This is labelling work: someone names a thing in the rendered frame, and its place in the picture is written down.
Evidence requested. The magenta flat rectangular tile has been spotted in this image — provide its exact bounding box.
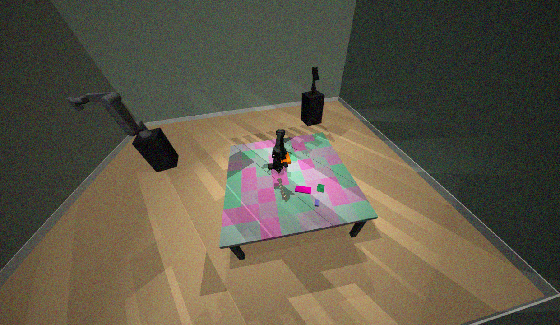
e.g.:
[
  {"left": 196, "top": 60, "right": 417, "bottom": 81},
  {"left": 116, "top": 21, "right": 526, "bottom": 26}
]
[{"left": 295, "top": 186, "right": 311, "bottom": 194}]

